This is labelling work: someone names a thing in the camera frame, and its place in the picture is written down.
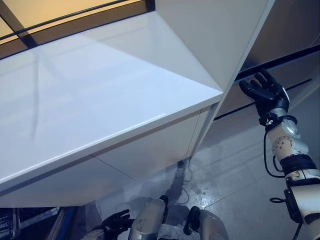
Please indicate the stainless steel fridge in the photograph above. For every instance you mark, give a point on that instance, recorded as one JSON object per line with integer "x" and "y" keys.
{"x": 287, "y": 30}

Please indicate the dark metal rack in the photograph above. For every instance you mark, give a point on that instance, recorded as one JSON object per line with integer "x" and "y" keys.
{"x": 25, "y": 222}

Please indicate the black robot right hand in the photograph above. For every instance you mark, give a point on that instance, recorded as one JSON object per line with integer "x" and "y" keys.
{"x": 267, "y": 95}

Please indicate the steel fridge bottom drawer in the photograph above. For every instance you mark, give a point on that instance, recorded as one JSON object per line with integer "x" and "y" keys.
{"x": 237, "y": 130}

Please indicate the steel fridge door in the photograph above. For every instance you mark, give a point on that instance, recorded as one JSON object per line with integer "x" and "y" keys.
{"x": 287, "y": 25}

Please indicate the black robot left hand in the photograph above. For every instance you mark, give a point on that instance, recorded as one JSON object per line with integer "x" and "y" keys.
{"x": 113, "y": 221}

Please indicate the tall white cabinet panel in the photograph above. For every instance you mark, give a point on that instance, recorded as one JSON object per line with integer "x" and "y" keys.
{"x": 212, "y": 37}

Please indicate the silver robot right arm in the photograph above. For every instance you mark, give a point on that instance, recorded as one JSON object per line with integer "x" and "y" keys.
{"x": 290, "y": 145}

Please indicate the silver robot right leg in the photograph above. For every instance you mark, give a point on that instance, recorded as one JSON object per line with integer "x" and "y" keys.
{"x": 212, "y": 225}

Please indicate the fridge drawer with white bin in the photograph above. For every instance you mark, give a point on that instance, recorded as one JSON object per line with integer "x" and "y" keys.
{"x": 300, "y": 72}

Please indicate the amber glass window wall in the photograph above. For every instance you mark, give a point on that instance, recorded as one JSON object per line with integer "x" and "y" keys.
{"x": 50, "y": 15}

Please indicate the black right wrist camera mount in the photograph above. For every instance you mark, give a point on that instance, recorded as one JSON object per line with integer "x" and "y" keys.
{"x": 268, "y": 122}

